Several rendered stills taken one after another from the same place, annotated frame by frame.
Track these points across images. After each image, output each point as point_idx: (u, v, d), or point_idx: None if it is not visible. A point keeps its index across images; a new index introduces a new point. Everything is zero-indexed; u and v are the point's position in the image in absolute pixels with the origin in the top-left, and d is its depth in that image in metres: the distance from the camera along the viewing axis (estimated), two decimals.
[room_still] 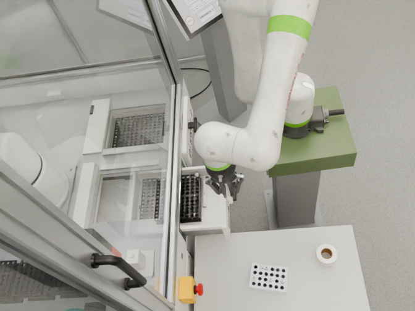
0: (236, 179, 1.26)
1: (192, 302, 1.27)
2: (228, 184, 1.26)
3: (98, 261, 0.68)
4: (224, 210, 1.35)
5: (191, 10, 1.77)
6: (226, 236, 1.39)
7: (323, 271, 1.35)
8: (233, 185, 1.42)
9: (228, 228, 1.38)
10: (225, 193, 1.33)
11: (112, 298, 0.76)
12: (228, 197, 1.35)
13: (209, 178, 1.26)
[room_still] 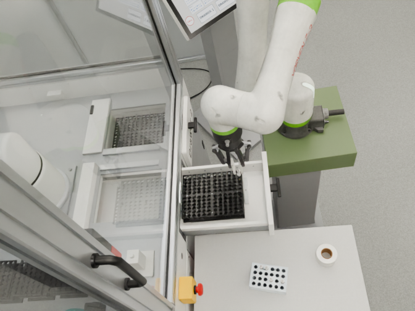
0: (244, 146, 1.28)
1: (192, 302, 1.27)
2: (235, 152, 1.28)
3: (98, 261, 0.68)
4: (270, 207, 1.33)
5: (191, 10, 1.77)
6: (271, 233, 1.37)
7: (323, 271, 1.35)
8: (277, 181, 1.39)
9: None
10: (230, 163, 1.35)
11: (112, 298, 0.76)
12: (233, 167, 1.37)
13: (216, 146, 1.28)
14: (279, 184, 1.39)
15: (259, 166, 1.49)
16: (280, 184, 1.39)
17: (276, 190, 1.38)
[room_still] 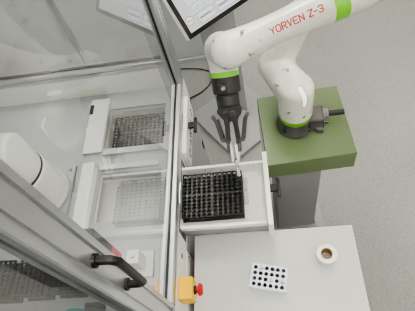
0: (241, 115, 1.31)
1: (192, 302, 1.27)
2: (233, 118, 1.30)
3: (98, 261, 0.68)
4: (270, 207, 1.33)
5: (191, 10, 1.77)
6: (271, 233, 1.37)
7: (323, 271, 1.35)
8: (277, 181, 1.39)
9: None
10: (229, 140, 1.34)
11: (112, 298, 0.76)
12: (231, 148, 1.34)
13: (215, 113, 1.33)
14: (279, 184, 1.39)
15: (259, 166, 1.49)
16: (280, 184, 1.39)
17: (276, 190, 1.38)
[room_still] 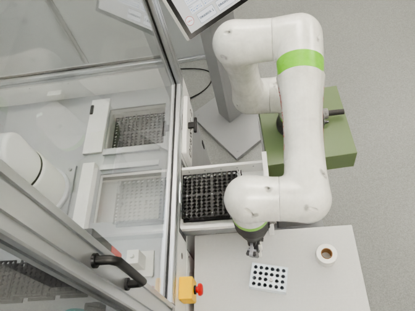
0: None
1: (192, 302, 1.27)
2: None
3: (98, 261, 0.68)
4: None
5: (191, 10, 1.77)
6: (271, 233, 1.37)
7: (323, 271, 1.35)
8: None
9: None
10: (259, 248, 1.14)
11: (112, 298, 0.76)
12: (260, 250, 1.16)
13: (252, 248, 1.04)
14: None
15: (259, 166, 1.49)
16: None
17: None
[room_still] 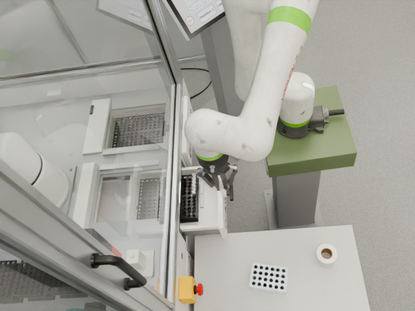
0: (230, 170, 1.21)
1: (192, 302, 1.27)
2: (220, 176, 1.21)
3: (98, 261, 0.68)
4: (221, 210, 1.35)
5: (191, 10, 1.77)
6: (223, 236, 1.39)
7: (323, 271, 1.35)
8: (230, 185, 1.42)
9: (225, 228, 1.39)
10: (218, 186, 1.28)
11: (112, 298, 0.76)
12: (221, 190, 1.30)
13: (201, 170, 1.21)
14: (231, 189, 1.41)
15: None
16: (233, 189, 1.41)
17: (229, 194, 1.40)
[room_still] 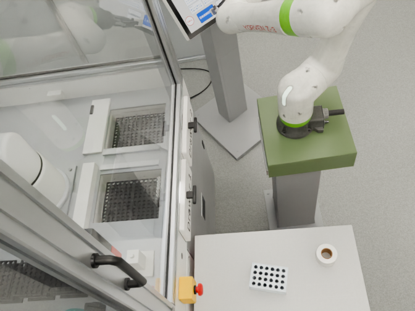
0: (218, 7, 1.59)
1: (192, 302, 1.27)
2: (222, 1, 1.60)
3: (98, 261, 0.68)
4: (183, 213, 1.37)
5: (191, 10, 1.77)
6: (186, 239, 1.41)
7: (323, 271, 1.35)
8: (194, 189, 1.44)
9: (188, 230, 1.41)
10: (218, 4, 1.67)
11: (112, 298, 0.76)
12: (215, 5, 1.69)
13: None
14: (194, 192, 1.43)
15: None
16: (196, 192, 1.43)
17: (192, 197, 1.42)
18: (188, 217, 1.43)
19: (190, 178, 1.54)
